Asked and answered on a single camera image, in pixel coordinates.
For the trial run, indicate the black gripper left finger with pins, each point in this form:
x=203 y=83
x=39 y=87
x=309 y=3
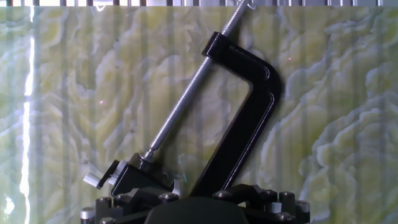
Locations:
x=124 y=205

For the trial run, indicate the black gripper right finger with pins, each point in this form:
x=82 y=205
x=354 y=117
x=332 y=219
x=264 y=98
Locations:
x=273 y=202

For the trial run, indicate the black C-clamp with threaded rod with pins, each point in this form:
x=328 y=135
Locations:
x=248 y=124

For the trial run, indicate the green marble pattern mat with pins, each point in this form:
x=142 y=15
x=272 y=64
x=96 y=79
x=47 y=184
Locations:
x=326 y=124

